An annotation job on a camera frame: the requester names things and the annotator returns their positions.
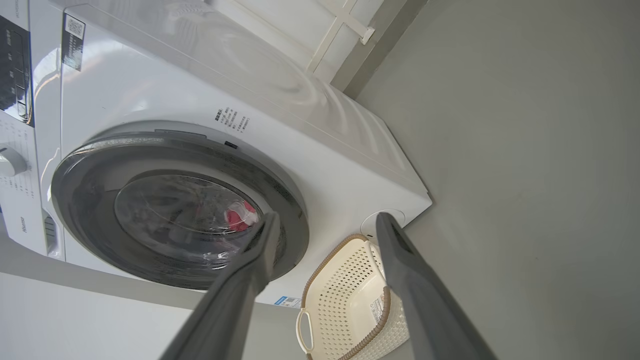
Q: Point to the blue energy label sticker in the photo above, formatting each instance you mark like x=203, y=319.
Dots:
x=287, y=301

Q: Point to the round dark washing machine door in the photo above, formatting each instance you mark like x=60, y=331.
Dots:
x=90, y=200

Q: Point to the black control panel display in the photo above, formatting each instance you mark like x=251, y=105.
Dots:
x=12, y=70

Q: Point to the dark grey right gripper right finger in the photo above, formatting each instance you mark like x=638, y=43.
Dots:
x=420, y=305

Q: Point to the red garment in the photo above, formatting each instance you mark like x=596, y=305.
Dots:
x=239, y=218

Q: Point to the round filter cover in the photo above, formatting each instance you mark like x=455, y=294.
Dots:
x=372, y=222

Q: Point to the cream perforated laundry basket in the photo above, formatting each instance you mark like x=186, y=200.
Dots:
x=340, y=290

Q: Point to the white metal railing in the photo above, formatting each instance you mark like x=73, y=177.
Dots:
x=336, y=30

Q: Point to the white product label sticker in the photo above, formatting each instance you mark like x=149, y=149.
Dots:
x=377, y=309

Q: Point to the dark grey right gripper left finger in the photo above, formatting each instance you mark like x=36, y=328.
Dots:
x=235, y=295

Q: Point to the white control knob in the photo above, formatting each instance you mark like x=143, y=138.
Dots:
x=11, y=162

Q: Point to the black label sticker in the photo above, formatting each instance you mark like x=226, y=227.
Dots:
x=73, y=42

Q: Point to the white front-load washing machine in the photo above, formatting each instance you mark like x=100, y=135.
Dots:
x=165, y=85

